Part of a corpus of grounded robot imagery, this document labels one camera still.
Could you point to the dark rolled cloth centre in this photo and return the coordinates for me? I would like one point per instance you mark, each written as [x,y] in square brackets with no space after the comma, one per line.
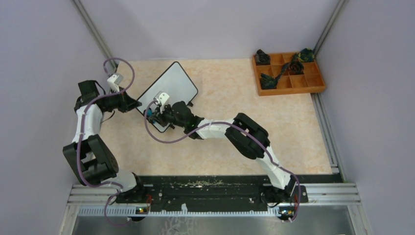
[296,68]

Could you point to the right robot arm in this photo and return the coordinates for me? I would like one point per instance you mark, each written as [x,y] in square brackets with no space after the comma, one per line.
[247,136]

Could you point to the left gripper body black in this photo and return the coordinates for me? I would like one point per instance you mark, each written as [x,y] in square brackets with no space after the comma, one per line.
[118,102]

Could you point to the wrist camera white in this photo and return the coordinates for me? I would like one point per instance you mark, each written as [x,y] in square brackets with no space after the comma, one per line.
[162,100]
[114,82]

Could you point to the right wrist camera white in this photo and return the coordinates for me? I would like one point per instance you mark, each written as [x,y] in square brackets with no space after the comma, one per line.
[162,100]

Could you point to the white whiteboard black frame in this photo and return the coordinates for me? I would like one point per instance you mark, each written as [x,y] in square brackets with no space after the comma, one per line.
[173,81]

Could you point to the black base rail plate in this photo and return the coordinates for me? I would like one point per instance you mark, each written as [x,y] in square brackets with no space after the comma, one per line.
[250,193]

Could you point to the white cable duct strip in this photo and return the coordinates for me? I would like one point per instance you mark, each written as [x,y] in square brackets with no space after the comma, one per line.
[136,211]

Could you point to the dark cloth strip lower left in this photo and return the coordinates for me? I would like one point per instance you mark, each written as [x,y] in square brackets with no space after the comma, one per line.
[268,82]

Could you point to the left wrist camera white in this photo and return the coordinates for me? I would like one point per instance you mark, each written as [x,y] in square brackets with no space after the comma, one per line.
[114,82]

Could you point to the aluminium frame post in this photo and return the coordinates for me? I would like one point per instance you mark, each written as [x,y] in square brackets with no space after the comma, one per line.
[92,28]
[339,8]

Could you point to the dark crumpled cloth top left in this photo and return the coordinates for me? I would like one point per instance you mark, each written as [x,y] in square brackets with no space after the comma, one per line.
[261,58]

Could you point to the aluminium frame post right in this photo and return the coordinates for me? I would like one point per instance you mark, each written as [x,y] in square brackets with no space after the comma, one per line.
[339,8]

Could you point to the aluminium frame post left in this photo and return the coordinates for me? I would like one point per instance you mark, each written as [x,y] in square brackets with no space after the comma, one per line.
[92,28]

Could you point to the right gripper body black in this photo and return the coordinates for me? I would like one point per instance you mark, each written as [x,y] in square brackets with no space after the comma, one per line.
[168,116]

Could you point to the dark cloth top right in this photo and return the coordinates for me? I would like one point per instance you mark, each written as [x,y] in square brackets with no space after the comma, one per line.
[306,55]

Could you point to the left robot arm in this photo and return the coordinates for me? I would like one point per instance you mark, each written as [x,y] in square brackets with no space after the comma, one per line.
[88,156]

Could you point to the blue black whiteboard eraser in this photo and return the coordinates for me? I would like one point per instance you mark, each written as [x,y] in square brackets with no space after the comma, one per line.
[149,113]

